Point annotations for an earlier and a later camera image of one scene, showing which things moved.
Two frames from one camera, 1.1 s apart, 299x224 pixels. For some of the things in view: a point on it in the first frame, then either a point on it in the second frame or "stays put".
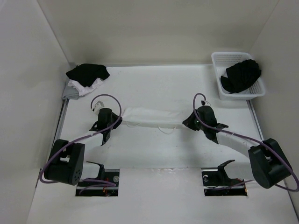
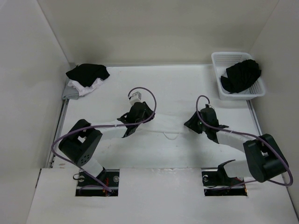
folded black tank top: (86, 73) stays put
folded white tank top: (82, 90) stays put
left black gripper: (116, 117) to (148, 112)
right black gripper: (188, 122) stays put
